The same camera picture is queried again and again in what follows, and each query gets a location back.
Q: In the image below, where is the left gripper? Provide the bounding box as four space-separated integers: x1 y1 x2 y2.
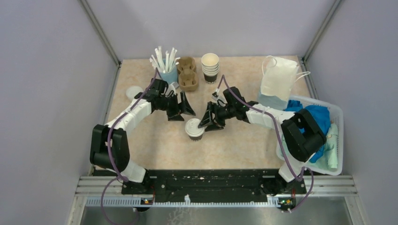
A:
159 90 195 121

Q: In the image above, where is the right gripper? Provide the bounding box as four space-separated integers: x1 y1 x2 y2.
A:
198 102 236 132

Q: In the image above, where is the white plastic cup lid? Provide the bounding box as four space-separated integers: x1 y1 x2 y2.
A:
184 118 205 135

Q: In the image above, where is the black paper coffee cup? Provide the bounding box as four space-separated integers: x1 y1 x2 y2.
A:
188 133 203 142

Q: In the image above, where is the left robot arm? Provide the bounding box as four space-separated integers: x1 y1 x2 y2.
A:
90 78 196 194

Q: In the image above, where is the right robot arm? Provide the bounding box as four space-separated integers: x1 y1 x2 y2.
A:
198 87 326 193

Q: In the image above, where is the white takeout paper bag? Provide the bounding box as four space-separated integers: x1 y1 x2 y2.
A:
260 55 310 101

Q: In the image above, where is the blue straw holder cup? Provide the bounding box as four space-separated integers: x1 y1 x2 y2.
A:
159 66 178 84

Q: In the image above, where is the brown cardboard cup carrier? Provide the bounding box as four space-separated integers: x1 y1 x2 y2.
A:
177 57 199 91

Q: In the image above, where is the stack of paper cups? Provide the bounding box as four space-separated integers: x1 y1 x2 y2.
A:
201 53 219 84

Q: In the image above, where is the white wrapped straws bundle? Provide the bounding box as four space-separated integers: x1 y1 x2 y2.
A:
149 46 180 73

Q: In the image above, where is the stack of white lids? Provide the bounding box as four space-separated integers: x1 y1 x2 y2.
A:
125 86 144 102

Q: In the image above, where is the blue cloth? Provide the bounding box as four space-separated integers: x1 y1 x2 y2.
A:
284 99 331 164

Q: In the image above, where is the light green cloth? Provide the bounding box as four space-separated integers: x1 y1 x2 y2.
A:
281 122 339 170

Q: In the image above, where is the white plastic basket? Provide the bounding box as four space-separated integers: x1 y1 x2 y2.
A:
290 96 344 176

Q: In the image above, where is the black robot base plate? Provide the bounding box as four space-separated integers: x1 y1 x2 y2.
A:
122 169 307 203

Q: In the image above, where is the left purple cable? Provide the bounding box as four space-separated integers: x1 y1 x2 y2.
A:
100 68 161 225

